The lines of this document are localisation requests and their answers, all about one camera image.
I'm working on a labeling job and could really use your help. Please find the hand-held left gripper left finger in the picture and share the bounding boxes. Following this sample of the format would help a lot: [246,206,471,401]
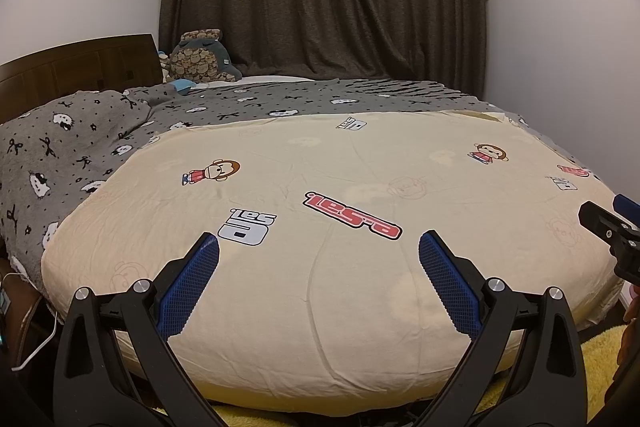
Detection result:
[52,232,232,427]

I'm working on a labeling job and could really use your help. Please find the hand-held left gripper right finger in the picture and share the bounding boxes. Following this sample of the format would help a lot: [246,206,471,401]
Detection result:
[417,229,588,427]

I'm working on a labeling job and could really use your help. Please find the person's right hand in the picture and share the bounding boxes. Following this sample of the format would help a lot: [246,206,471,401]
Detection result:
[622,284,640,324]

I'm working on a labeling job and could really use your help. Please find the yellow fleece blanket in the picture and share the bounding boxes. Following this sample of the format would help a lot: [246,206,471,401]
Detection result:
[155,324,628,427]

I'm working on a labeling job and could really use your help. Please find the cream cartoon print quilt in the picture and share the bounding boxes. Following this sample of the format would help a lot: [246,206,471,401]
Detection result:
[40,109,623,413]

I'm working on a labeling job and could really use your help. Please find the white pillow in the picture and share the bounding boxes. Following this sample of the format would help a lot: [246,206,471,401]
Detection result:
[200,75,313,89]

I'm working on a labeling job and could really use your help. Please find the grey and brown plush toy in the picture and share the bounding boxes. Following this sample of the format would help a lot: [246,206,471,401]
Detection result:
[167,28,243,84]

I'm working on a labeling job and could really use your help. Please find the brown wooden headboard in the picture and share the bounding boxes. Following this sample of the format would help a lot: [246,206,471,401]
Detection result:
[0,34,166,126]

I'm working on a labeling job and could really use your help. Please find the white cable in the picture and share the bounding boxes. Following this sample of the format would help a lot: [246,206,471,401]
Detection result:
[0,257,57,370]
[9,271,62,372]

